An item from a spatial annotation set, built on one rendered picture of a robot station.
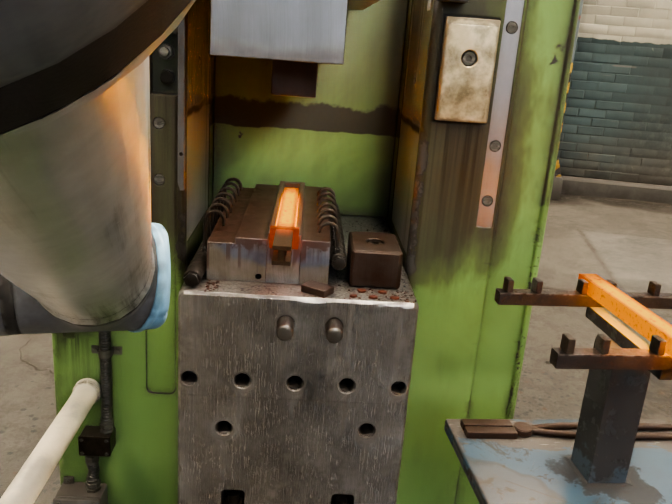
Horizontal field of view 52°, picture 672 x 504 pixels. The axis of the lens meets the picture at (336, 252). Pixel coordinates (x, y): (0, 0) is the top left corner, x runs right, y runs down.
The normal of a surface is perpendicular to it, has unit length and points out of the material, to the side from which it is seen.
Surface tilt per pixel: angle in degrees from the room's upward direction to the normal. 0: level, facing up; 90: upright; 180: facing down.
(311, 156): 90
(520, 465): 0
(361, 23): 90
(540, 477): 0
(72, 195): 137
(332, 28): 90
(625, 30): 88
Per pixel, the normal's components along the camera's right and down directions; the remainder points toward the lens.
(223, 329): 0.03, 0.30
